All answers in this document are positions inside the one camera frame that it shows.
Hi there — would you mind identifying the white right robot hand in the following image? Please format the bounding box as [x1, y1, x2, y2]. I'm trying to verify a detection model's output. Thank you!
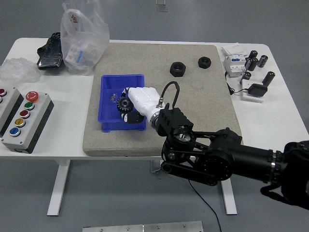
[117, 86, 165, 124]

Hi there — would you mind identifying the large black gear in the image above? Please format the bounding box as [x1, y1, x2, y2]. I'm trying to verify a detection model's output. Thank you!
[116, 97, 133, 112]

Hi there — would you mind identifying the blue plastic box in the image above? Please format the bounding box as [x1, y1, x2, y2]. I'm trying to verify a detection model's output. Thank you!
[96, 74, 147, 133]

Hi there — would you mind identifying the large black hex nut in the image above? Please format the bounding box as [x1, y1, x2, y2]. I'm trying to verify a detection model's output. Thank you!
[169, 61, 186, 77]

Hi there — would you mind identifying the small black hex nut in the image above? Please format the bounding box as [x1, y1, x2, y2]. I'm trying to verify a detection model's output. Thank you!
[197, 56, 212, 70]

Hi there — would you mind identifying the grey five-button control box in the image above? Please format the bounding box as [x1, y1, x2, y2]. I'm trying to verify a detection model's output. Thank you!
[1, 91, 55, 154]

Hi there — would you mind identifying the grey control box, red button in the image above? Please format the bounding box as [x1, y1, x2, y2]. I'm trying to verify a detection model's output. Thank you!
[0, 87, 24, 137]

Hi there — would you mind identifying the grey-brown felt mat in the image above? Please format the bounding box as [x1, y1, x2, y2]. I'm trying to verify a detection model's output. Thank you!
[82, 43, 242, 157]

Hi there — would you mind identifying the white plastic bag with boxes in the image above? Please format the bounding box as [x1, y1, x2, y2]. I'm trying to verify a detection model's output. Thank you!
[59, 0, 110, 76]

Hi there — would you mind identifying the clear floor fixture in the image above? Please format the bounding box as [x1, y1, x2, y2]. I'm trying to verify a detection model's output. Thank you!
[155, 0, 169, 13]

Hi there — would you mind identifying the white circuit breaker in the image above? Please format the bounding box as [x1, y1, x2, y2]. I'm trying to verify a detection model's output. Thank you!
[223, 53, 247, 78]

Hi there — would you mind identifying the black power adapter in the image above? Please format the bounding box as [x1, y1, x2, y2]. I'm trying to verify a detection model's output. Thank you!
[248, 83, 268, 98]

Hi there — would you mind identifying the long black cylindrical capacitor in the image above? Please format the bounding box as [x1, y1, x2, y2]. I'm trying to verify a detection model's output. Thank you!
[262, 71, 276, 87]

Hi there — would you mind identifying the silver metal plate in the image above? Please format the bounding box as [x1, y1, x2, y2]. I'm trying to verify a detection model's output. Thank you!
[82, 220, 204, 232]

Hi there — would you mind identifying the white table leg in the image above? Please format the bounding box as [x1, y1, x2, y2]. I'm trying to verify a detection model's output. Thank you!
[46, 159, 71, 217]
[220, 180, 238, 215]

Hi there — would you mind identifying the crumpled clear plastic bag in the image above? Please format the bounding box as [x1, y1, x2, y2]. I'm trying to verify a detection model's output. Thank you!
[0, 58, 42, 85]

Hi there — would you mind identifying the metal bracket under table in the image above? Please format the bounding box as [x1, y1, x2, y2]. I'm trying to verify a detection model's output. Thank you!
[149, 159, 167, 174]

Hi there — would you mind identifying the black adapter cord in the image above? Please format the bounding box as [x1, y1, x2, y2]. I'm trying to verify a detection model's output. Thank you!
[225, 72, 251, 96]

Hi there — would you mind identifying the black floor cable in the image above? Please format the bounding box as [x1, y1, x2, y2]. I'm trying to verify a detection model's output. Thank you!
[187, 180, 222, 232]

